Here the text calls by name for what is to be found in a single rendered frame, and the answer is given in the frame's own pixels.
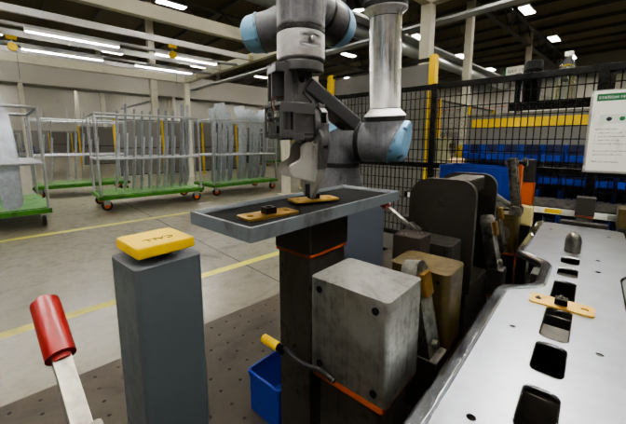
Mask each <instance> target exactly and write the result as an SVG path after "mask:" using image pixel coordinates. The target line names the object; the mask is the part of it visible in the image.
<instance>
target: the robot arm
mask: <svg viewBox="0 0 626 424"><path fill-rule="evenodd" d="M408 1H409V0H277V4H276V5H275V6H272V7H271V8H269V9H267V10H264V11H260V12H253V14H250V15H247V16H245V17H244V18H243V20H242V22H241V24H240V35H241V38H242V41H243V44H244V46H245V47H246V49H247V50H248V51H250V52H251V53H253V54H261V53H264V54H268V53H269V52H274V51H277V61H274V62H273V63H272V65H270V64H269V65H268V66H267V105H265V138H269V139H278V140H296V142H294V143H293V144H292V145H291V147H290V156H289V157H288V158H286V159H285V160H283V161H281V162H280V164H279V165H278V171H279V173H280V174H281V175H284V176H289V177H292V178H296V179H300V181H301V186H302V189H303V193H304V196H305V197H307V193H308V192H309V195H310V198H314V197H315V196H316V194H317V192H318V190H319V189H322V188H326V187H332V186H338V185H352V186H360V187H364V185H363V182H362V179H361V173H360V161H375V162H387V163H389V162H400V161H403V160H404V159H405V157H406V155H407V153H408V150H409V147H410V143H411V138H412V123H411V121H409V120H406V114H405V113H404V112H403V111H402V109H401V28H402V15H403V14H404V12H405V11H406V10H407V9H408ZM362 8H363V11H364V14H365V15H366V16H367V17H368V18H369V20H370V110H369V112H368V113H367V114H366V115H365V116H364V122H361V119H360V118H359V117H358V116H357V115H355V114H354V113H353V112H352V111H351V110H350V109H348V108H347V107H346V106H345V105H344V104H343V103H341V102H340V101H339V100H338V99H337V98H335V97H334V96H333V95H332V93H331V92H329V91H328V90H327V89H326V88H324V87H323V86H322V85H321V84H320V83H319V82H317V81H316V80H315V79H314V78H312V77H314V76H319V75H323V63H324V62H325V46H326V47H329V48H341V47H343V46H345V45H346V44H348V43H349V42H350V40H351V39H352V37H353V35H354V34H355V31H356V26H357V24H356V19H355V16H354V14H353V13H352V11H351V10H356V9H362ZM267 117H268V118H267ZM267 122H268V131H267ZM312 141H313V142H314V143H312Z"/></svg>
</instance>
